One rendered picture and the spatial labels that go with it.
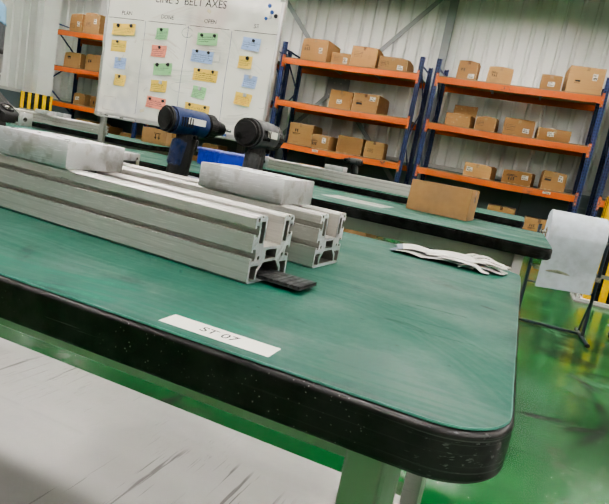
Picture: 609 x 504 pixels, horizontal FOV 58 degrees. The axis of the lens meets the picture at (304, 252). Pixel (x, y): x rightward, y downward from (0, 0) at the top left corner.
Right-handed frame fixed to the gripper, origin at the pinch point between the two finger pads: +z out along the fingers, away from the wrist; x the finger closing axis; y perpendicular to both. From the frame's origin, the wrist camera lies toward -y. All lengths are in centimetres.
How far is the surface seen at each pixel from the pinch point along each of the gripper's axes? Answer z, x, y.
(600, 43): -299, -1037, -95
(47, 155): -8, 25, -51
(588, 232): 1, -347, -134
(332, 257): 0, -3, -87
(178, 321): 1, 42, -91
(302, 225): -5, 5, -84
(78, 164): -8, 22, -55
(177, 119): -17.5, -17.2, -39.0
